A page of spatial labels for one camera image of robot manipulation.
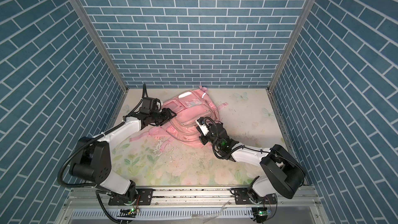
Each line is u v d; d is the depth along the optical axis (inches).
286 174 17.1
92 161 17.5
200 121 28.4
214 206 28.5
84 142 17.9
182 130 34.1
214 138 25.7
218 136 24.8
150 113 27.8
